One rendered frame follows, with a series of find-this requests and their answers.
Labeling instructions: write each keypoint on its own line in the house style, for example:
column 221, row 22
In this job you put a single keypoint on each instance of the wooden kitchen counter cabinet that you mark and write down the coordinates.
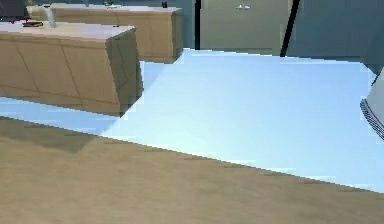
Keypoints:
column 146, row 30

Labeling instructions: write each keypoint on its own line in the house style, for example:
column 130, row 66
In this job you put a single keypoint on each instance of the olive room door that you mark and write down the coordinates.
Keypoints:
column 243, row 28

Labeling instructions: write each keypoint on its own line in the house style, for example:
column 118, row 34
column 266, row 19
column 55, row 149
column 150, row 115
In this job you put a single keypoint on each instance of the small black cup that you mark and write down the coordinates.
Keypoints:
column 164, row 4

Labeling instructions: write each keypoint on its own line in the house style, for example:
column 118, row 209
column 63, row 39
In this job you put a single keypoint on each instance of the wooden kitchen island counter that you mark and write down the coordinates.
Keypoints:
column 60, row 66

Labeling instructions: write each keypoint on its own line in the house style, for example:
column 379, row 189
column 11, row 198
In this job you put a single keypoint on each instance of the dark flat pan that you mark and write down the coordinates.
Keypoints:
column 32, row 24

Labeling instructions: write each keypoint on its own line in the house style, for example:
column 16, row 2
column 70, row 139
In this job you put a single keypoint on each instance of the grey fridge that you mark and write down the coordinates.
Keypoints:
column 375, row 103

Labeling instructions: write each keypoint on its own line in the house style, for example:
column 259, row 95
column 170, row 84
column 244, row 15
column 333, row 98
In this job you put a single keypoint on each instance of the dark appliance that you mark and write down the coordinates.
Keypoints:
column 13, row 9

